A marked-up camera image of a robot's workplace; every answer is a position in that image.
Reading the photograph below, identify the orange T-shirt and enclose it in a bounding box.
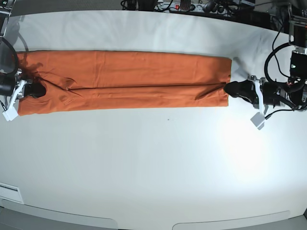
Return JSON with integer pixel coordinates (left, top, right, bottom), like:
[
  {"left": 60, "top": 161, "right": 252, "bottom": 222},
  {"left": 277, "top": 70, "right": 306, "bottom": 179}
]
[{"left": 18, "top": 50, "right": 232, "bottom": 116}]

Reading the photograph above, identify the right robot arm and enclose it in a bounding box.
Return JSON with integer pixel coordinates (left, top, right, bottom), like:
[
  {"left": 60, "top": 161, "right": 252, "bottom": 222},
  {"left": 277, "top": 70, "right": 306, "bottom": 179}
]
[{"left": 0, "top": 0, "right": 46, "bottom": 121}]

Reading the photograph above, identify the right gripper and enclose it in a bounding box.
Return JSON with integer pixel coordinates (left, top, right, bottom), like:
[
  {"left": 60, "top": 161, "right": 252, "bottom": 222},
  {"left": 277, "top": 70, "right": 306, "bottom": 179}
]
[{"left": 7, "top": 74, "right": 46, "bottom": 113}]

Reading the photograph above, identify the white label sticker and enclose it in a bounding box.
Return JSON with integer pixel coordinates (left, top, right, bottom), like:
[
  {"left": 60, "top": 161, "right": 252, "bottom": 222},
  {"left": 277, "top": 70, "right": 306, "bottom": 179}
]
[{"left": 0, "top": 183, "right": 24, "bottom": 204}]

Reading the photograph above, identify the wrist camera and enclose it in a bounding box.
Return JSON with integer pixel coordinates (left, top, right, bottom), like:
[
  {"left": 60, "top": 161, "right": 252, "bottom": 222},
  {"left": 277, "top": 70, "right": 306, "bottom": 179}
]
[
  {"left": 250, "top": 112, "right": 266, "bottom": 130},
  {"left": 2, "top": 107, "right": 18, "bottom": 121}
]

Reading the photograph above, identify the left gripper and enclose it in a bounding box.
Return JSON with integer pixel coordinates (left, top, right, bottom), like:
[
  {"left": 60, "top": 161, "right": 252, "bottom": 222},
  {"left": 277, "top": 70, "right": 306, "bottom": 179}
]
[{"left": 224, "top": 75, "right": 268, "bottom": 117}]

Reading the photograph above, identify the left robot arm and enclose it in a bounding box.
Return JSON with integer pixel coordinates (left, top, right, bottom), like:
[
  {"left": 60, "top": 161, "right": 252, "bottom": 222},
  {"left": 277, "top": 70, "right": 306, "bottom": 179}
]
[{"left": 224, "top": 0, "right": 307, "bottom": 120}]

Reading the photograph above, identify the white power strip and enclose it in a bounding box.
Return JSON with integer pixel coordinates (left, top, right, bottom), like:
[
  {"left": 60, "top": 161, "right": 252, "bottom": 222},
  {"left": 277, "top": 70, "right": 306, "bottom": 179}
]
[{"left": 155, "top": 2, "right": 228, "bottom": 13}]

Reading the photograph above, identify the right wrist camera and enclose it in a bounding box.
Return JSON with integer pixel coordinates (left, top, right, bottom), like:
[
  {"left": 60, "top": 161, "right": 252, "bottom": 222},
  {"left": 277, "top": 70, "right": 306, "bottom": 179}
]
[{"left": 2, "top": 107, "right": 18, "bottom": 121}]

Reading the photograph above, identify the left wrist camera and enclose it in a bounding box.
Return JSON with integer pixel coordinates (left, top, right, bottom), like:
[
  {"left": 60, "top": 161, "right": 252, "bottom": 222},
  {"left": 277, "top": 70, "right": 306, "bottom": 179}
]
[{"left": 250, "top": 112, "right": 266, "bottom": 130}]

